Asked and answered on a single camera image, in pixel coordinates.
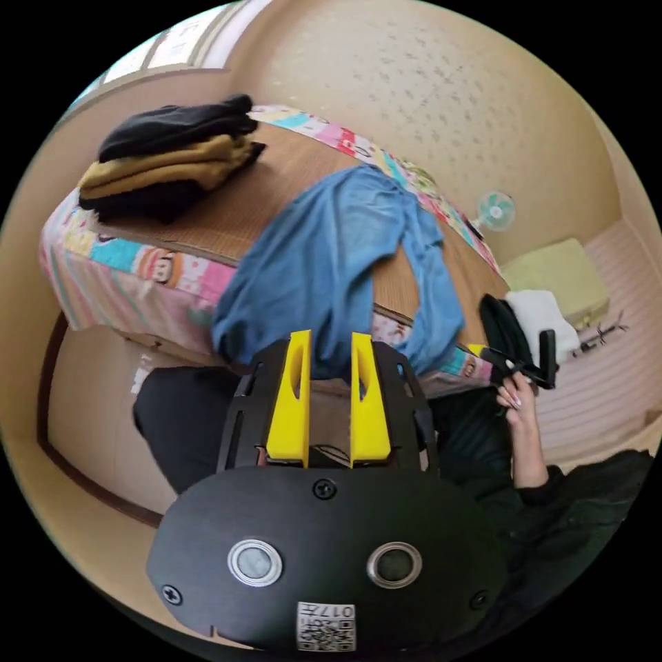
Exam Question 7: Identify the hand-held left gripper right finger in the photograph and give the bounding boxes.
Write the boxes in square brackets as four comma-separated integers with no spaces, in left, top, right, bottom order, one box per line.
[350,332,391,470]

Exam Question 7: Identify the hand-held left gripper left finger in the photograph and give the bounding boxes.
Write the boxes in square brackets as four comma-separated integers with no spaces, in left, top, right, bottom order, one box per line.
[266,330,312,470]

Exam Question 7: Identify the person's right forearm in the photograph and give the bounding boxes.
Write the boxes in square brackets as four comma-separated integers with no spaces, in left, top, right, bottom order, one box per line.
[508,425,550,489]

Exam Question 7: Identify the blue jeans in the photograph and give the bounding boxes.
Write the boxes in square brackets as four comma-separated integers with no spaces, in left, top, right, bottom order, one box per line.
[210,165,466,381]

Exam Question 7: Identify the person's right hand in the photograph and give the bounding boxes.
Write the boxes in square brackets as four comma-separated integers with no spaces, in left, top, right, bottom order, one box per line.
[495,359,542,433]

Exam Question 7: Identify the white cloth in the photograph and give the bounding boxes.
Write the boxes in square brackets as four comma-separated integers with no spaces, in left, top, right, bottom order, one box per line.
[504,289,581,364]

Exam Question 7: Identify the pale green cushion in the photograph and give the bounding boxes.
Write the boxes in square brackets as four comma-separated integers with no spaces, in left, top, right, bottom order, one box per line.
[498,237,612,331]

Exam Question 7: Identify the small green fan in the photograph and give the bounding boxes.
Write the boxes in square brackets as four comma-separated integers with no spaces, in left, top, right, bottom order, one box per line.
[467,190,517,241]

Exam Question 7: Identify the person's body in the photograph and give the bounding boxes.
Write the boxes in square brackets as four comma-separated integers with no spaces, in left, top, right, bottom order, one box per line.
[132,363,659,645]

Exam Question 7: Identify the bed with woven mat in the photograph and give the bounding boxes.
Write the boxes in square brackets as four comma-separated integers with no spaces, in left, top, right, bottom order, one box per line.
[39,103,514,390]

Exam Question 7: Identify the pile of clothes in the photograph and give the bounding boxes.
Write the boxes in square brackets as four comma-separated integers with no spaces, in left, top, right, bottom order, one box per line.
[77,93,268,225]

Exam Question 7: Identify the window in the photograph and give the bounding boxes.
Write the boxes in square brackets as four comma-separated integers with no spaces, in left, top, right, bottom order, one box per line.
[66,0,276,114]

